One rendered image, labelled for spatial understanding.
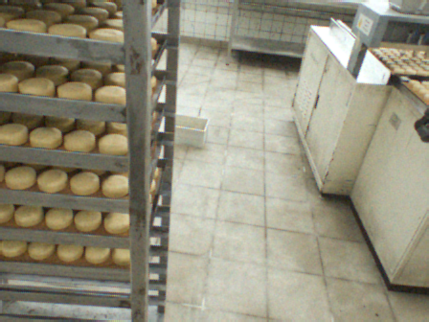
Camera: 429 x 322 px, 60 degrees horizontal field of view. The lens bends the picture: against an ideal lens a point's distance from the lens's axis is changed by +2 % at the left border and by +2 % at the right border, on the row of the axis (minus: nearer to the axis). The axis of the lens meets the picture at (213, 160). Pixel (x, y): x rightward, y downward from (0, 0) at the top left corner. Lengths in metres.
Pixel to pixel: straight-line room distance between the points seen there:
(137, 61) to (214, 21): 4.92
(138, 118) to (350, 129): 1.86
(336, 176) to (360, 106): 0.48
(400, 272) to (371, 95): 0.92
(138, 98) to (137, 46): 0.07
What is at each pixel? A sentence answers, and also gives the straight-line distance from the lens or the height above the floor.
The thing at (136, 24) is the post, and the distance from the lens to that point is 0.49.
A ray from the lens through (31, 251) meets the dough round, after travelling 0.87.
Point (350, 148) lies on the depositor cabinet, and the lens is 2.36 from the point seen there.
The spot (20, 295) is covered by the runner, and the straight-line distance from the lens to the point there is 0.92.
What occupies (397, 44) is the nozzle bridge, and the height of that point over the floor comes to 1.04.
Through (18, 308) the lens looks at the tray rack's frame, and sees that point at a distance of 1.73.
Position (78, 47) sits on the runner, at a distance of 0.55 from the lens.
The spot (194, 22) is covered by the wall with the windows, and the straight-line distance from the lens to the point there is 5.44.
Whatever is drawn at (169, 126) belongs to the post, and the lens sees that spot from 1.04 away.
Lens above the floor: 1.48
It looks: 33 degrees down
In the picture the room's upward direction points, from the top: 7 degrees clockwise
